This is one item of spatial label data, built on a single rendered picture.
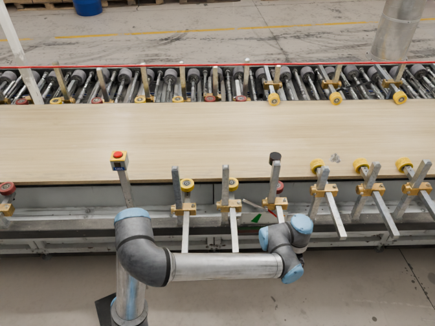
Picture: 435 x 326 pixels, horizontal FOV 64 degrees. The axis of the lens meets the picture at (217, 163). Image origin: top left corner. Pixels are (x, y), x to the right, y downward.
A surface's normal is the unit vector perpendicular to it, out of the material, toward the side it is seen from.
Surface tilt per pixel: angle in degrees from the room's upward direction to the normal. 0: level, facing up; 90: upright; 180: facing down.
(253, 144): 0
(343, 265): 0
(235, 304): 0
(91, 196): 90
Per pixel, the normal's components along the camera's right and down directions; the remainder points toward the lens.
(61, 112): 0.00, -0.73
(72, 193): 0.03, 0.68
